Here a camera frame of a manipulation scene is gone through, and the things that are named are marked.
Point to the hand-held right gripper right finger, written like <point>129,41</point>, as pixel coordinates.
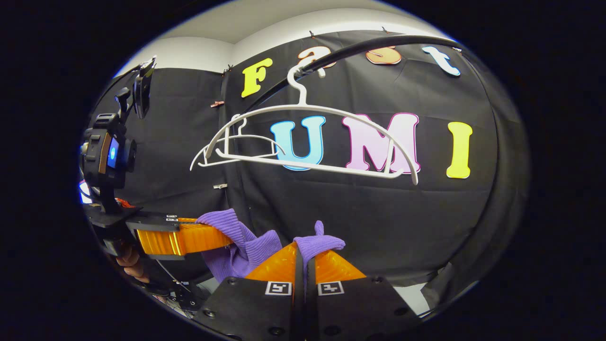
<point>360,308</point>

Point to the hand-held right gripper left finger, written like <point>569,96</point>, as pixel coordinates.
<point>255,308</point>

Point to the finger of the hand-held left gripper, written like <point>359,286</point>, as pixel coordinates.
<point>189,239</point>

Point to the purple ribbed knit garment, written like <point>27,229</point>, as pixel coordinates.
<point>251,251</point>

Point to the white plastic clothes hanger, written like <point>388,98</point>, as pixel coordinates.
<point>331,166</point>
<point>251,136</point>

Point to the black clothes rack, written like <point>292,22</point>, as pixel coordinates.
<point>350,47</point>

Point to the white clip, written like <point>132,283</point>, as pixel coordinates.
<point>220,186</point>

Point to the black backdrop cloth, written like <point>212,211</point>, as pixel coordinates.
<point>378,218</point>

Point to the pink clip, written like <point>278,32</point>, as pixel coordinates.
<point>218,103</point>

